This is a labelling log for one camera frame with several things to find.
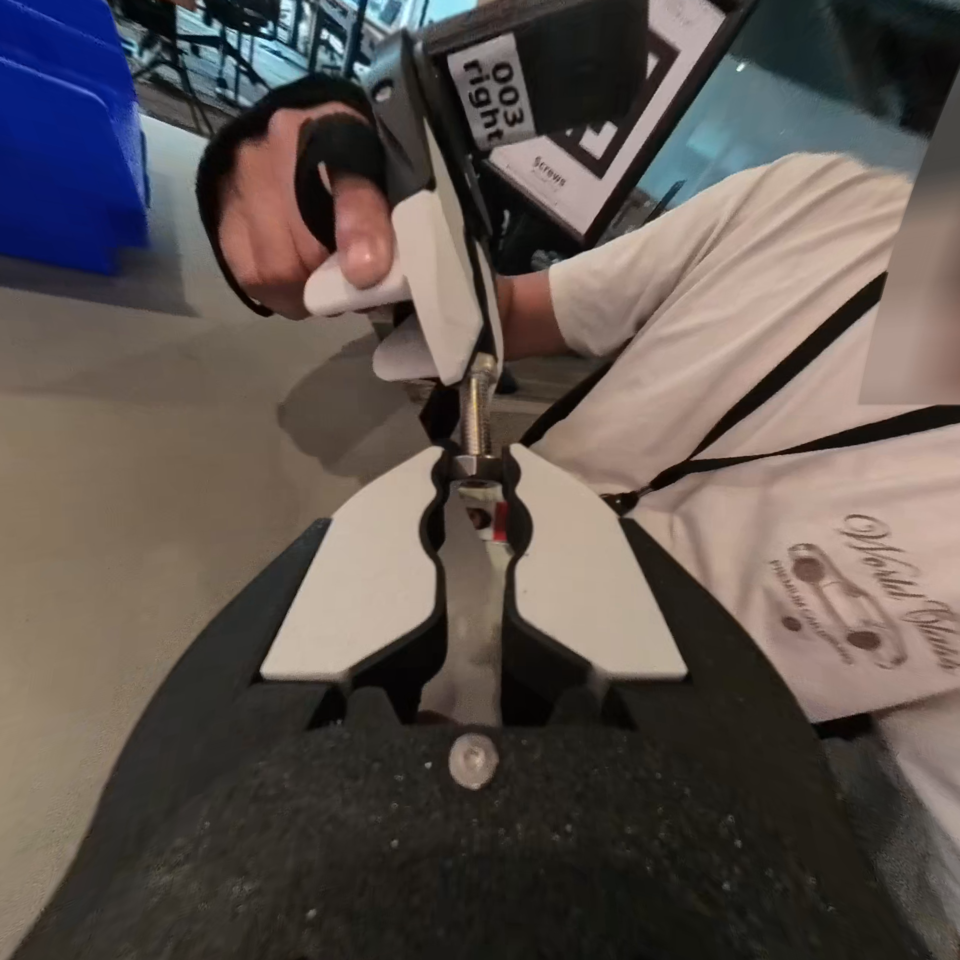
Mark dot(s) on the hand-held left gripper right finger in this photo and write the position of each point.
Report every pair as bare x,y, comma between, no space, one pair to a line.
592,585

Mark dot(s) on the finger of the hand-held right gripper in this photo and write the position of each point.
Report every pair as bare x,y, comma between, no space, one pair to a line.
442,285
489,300

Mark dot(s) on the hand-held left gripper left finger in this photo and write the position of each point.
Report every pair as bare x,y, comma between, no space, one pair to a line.
360,585

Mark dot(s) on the steel hex bolt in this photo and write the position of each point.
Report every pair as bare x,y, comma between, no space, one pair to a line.
476,412

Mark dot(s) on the blue plastic bin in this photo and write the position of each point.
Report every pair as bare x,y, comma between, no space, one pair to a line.
67,150

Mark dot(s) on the person's right hand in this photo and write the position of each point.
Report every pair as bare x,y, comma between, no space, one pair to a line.
262,225

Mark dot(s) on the framed marker sign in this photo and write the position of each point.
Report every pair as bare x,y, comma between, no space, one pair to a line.
675,112

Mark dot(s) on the red tag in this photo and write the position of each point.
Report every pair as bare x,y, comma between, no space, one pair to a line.
501,521

